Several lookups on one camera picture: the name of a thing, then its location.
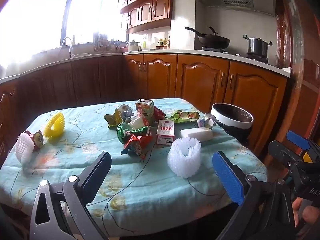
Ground white kitchen countertop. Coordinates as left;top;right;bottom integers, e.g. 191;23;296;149
0;48;292;84

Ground green striped snack bag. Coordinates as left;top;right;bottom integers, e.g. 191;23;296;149
116;123;151;144

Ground red and white small carton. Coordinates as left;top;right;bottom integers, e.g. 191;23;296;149
156;119;175;146

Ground teal floral tablecloth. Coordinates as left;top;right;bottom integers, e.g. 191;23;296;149
0;97;268;231

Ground wooden wall cabinets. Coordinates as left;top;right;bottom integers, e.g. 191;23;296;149
116;0;188;34

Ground yellow snack wrapper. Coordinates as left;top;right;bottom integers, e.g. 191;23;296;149
104;108;124;130

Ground white rice cooker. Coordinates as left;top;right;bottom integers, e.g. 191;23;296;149
127;39;142;53

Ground red drink can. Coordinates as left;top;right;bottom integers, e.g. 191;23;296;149
27;130;44;152

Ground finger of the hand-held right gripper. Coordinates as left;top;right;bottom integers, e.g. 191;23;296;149
268;140;304;180
286;130;320;157

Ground crumpled white tissue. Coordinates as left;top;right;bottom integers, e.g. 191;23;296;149
128;116;148;131

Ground chrome faucet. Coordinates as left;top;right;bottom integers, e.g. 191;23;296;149
62;37;74;58

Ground kitchen window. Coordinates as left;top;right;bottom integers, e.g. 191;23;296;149
0;0;128;63

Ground crumpled paper ball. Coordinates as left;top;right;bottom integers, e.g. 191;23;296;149
197;113;216;129

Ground yellow foam net ring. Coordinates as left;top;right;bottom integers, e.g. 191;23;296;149
44;112;66;139

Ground white foam net sleeve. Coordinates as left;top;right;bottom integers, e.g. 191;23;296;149
14;131;35;163

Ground person's right hand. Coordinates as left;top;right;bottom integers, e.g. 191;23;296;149
292;197;320;228

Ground red plastic wrapper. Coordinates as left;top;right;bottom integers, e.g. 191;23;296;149
153;105;167;121

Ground white foam net cylinder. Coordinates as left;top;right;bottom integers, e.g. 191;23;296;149
167;137;202;179

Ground wooden door frame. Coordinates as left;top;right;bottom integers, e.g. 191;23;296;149
274;0;320;157

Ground steel cooking pot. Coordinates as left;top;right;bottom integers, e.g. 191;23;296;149
243;35;273;58

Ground green drink carton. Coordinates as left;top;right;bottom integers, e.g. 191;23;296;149
135;99;154;127

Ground white foam block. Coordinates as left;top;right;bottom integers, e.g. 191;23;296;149
180;127;214;142

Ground group of condiment bottles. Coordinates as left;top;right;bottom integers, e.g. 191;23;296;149
156;36;171;50

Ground metal dish rack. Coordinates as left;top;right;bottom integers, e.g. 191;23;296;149
93;32;111;53

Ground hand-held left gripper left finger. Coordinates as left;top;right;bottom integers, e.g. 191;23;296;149
30;151;112;240

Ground red snack bag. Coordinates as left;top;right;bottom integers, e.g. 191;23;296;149
121;133;153;162

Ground gas stove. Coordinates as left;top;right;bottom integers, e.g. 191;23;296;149
201;46;269;64

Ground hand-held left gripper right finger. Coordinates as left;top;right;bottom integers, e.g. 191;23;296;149
212;151;297;240

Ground black wok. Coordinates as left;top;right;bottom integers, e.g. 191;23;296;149
184;26;231;49

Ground wooden base cabinets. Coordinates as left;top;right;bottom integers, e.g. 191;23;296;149
0;54;288;156

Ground crumpled silver blue wrapper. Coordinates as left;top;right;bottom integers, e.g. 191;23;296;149
118;104;134;118

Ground green snack wrapper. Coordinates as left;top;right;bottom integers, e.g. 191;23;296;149
166;110;201;124

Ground white bin with black liner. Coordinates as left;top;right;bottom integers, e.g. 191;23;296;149
210;103;254;143

